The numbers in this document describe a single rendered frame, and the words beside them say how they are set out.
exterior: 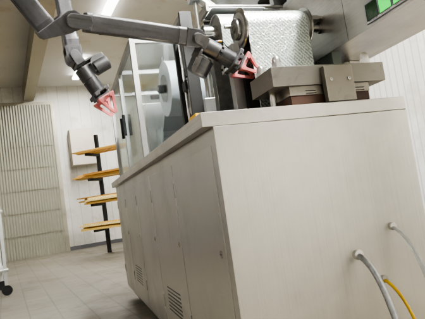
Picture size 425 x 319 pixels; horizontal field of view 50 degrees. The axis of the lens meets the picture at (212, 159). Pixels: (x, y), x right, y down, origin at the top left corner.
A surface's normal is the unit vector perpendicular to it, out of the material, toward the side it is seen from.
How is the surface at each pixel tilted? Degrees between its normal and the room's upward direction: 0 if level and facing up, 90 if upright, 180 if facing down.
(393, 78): 90
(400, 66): 90
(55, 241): 90
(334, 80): 90
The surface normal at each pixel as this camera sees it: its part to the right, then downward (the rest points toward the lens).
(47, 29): 0.44, 0.27
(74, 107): 0.41, -0.14
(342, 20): -0.94, 0.11
